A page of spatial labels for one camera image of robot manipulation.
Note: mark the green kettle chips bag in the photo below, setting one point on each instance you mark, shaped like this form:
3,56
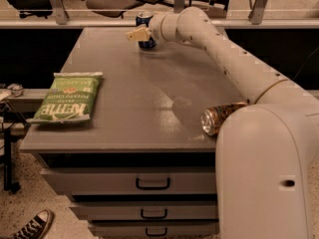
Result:
70,99

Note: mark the middle grey drawer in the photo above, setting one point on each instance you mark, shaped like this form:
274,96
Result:
148,210

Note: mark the grey drawer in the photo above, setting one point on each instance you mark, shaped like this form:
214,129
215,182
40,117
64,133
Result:
148,210
131,180
154,228

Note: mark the grey drawer cabinet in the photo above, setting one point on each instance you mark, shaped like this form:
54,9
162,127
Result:
147,112

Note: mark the crushed orange soda can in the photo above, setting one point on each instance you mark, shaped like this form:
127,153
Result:
213,118

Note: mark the black canvas sneaker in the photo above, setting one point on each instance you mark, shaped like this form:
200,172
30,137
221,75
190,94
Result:
37,227

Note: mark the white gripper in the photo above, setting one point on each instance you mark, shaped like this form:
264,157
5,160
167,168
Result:
156,26

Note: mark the top grey drawer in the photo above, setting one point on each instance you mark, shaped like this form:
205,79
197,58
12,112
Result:
131,180

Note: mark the blue pepsi can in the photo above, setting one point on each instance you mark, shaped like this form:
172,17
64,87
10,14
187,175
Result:
144,18

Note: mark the bottom grey drawer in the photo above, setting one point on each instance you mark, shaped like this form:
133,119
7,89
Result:
154,228

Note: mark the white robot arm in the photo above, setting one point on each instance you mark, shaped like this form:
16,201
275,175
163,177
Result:
262,150

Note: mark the grey office chair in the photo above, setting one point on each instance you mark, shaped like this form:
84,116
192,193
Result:
112,8

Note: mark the black side stand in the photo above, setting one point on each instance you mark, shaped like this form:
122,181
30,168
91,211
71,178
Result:
12,91

